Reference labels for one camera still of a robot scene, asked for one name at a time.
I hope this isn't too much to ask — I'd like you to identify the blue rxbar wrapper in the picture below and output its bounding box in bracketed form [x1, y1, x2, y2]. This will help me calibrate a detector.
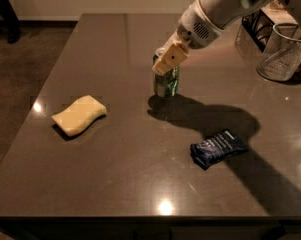
[190, 129, 248, 170]

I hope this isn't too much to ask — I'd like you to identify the person's dark leg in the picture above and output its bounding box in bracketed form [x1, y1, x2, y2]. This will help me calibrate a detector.
[0, 0, 21, 44]

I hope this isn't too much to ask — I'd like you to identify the black wire basket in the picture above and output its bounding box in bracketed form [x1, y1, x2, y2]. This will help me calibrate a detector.
[242, 10, 274, 52]

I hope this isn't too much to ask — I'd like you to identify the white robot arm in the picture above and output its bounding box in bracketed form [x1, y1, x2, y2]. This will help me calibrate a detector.
[152, 0, 301, 75]

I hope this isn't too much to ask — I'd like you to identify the yellow sponge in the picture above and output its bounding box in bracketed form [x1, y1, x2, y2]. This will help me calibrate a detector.
[51, 95, 107, 137]

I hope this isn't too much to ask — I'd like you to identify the silver mesh cup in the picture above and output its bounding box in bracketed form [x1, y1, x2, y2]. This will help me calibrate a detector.
[256, 23, 301, 82]

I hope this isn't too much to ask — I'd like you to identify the green soda can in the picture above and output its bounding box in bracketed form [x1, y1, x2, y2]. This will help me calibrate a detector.
[153, 65, 180, 98]

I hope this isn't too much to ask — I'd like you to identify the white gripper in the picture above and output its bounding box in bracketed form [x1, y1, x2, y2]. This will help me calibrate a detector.
[152, 0, 223, 75]

